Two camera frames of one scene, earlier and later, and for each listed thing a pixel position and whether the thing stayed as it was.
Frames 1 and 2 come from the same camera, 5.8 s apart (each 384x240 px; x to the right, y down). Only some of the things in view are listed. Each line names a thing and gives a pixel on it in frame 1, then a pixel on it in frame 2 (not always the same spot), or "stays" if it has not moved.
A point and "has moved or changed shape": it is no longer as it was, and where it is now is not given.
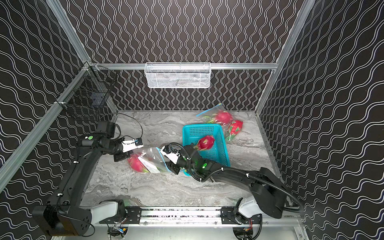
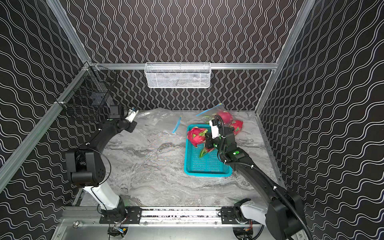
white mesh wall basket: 159,75 stays
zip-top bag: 150,160 -> 161,124
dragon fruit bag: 136,164 -> 205,150
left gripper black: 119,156 -> 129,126
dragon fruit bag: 205,143 has moved or changed shape
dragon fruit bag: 234,128 stays
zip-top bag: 219,115 stays
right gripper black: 171,166 -> 209,139
